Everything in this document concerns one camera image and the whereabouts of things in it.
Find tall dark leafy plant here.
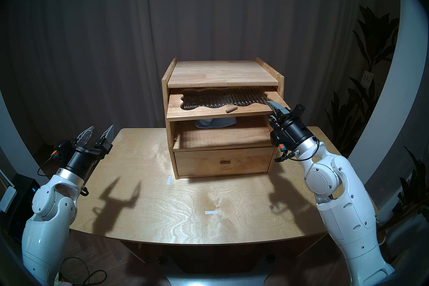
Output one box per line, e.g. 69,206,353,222
323,5,400,155

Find wooden drawer with notch handle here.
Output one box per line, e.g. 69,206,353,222
174,147,276,178

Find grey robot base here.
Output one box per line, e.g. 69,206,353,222
158,255,277,286

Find black floor cable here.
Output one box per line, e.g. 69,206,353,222
59,257,108,286

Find light blue towel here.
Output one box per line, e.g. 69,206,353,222
195,117,237,129

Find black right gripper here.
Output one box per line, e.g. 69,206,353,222
266,100,314,155

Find white wall-mounted box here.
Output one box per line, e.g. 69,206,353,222
0,186,17,213

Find small dark leafy plant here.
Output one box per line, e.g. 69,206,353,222
385,146,429,232

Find grey pleated curtain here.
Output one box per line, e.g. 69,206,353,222
7,0,399,152

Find black computer case with lights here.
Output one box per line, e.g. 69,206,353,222
8,174,41,242

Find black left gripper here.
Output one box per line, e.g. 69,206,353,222
50,125,114,177

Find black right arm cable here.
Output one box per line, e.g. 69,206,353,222
274,137,320,162

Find light wooden cabinet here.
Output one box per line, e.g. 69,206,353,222
162,57,286,179

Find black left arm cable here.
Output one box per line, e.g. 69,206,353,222
37,151,89,196

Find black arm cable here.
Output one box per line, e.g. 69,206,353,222
37,151,89,196
274,137,320,162

